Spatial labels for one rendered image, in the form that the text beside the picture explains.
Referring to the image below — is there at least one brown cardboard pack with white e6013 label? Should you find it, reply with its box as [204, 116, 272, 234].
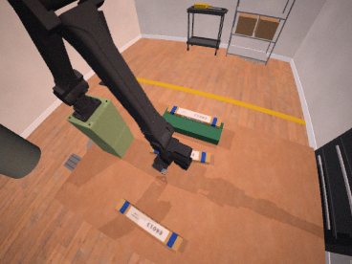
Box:
[116, 198, 183, 252]

